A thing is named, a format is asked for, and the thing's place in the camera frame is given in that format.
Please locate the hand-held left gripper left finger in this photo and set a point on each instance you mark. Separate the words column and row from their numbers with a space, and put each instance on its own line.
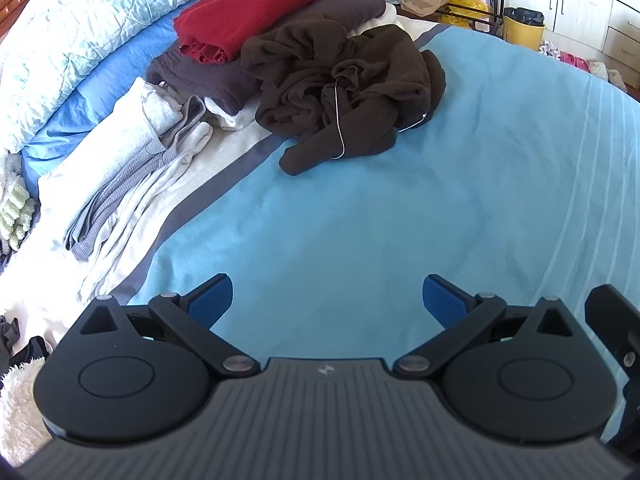
column 212, row 300

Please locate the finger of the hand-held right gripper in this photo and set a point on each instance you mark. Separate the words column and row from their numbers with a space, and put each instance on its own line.
column 617, row 320

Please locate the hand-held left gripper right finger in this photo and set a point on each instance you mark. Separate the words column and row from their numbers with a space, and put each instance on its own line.
column 442, row 300

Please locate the brown hoodie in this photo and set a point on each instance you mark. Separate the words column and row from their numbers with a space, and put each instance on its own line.
column 310, row 85

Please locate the cream white garment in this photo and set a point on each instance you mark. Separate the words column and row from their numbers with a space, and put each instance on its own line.
column 145, row 210

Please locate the blue striped bed sheet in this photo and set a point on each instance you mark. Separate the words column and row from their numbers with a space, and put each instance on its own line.
column 350, row 210

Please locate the grey ribbed garment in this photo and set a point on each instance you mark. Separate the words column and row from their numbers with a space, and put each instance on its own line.
column 115, row 195

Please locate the dark grey cloth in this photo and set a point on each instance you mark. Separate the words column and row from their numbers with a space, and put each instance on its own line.
column 25, row 352

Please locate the green and white plush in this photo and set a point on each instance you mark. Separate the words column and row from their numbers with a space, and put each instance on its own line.
column 15, row 210

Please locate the white fluffy blanket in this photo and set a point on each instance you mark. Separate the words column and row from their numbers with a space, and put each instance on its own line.
column 20, row 410

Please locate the blue blanket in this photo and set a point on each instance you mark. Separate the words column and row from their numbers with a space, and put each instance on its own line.
column 100, row 95

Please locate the beige fluffy slipper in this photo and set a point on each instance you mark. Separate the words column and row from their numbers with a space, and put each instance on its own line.
column 605, row 75

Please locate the pink slipper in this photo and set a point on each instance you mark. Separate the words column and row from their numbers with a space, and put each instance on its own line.
column 582, row 64
column 566, row 56

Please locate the yellow trash bin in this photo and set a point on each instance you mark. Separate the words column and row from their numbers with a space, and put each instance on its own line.
column 522, row 35

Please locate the yellow plastic bag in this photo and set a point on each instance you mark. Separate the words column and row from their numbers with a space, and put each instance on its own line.
column 467, row 7

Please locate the red sweater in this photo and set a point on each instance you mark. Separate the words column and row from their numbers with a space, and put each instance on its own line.
column 250, row 5

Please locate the dark purple-grey sweater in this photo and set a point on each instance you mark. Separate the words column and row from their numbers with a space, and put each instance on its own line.
column 350, row 7

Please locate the light blue quilt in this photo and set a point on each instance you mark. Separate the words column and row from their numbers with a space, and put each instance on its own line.
column 75, row 25

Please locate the white cabinet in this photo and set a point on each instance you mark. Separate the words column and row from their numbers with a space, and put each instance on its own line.
column 580, row 5

